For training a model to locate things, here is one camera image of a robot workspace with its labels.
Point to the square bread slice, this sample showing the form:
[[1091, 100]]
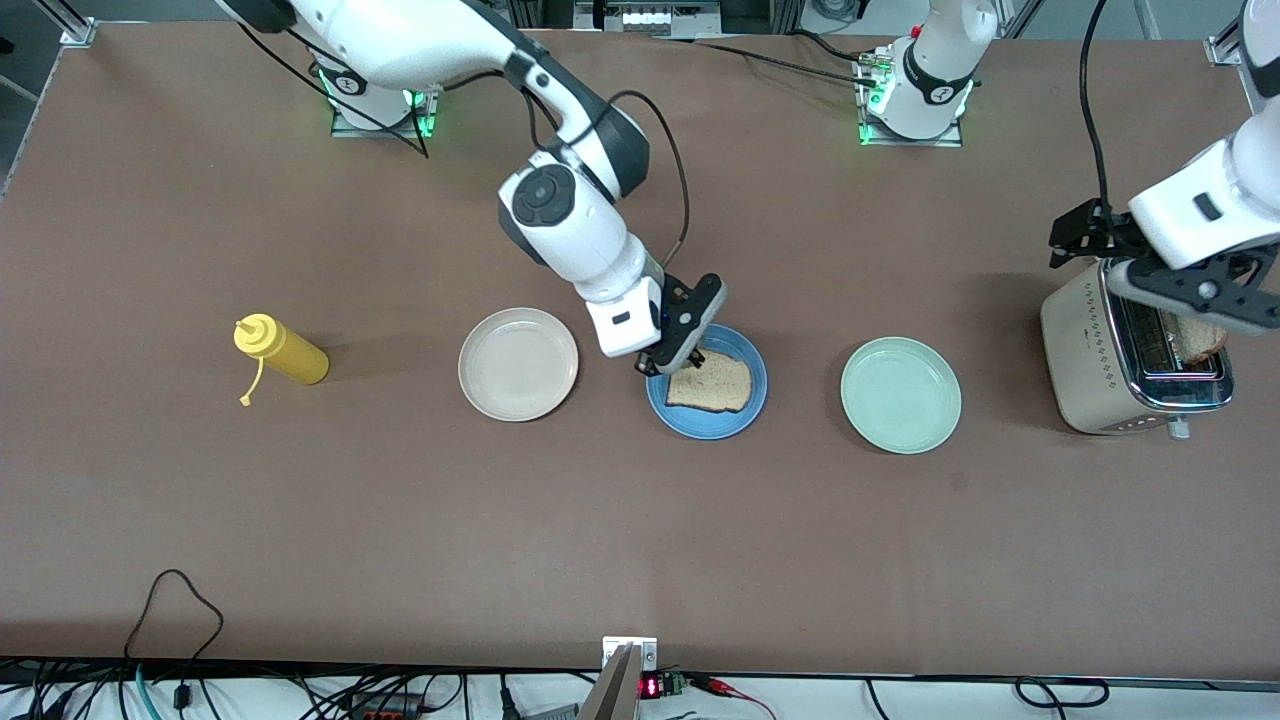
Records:
[[715, 385]]

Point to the off-white round plate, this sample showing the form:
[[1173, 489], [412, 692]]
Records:
[[518, 364]]

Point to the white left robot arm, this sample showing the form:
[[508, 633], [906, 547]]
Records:
[[930, 70]]

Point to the round-topped toasted bread slice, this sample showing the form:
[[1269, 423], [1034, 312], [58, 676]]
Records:
[[1200, 340]]

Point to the aluminium frame corner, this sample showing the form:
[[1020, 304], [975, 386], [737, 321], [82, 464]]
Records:
[[75, 25], [1222, 50]]

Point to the light green round plate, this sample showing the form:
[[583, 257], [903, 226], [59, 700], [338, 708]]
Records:
[[900, 395]]

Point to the beige metal toaster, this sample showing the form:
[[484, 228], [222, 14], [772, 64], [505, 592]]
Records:
[[1085, 350]]

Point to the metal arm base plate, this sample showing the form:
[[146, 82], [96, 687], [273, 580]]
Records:
[[345, 127], [950, 141]]

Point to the small red display board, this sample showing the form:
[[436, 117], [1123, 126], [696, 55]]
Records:
[[650, 687]]

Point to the grey camera mount pole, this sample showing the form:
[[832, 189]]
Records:
[[612, 690]]

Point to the yellow squeeze bottle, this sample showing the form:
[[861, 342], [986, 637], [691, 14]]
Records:
[[285, 352]]

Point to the background control equipment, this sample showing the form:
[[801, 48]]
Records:
[[650, 18]]

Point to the blue round plate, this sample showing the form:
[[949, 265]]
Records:
[[690, 425]]

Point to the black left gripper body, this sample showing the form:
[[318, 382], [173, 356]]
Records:
[[1092, 230]]

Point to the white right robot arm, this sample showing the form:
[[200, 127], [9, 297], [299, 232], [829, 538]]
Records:
[[590, 250]]

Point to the metal table edge bracket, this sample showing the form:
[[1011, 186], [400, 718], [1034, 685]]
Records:
[[645, 650]]

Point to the black power adapter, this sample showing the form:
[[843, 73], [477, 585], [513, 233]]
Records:
[[182, 695]]

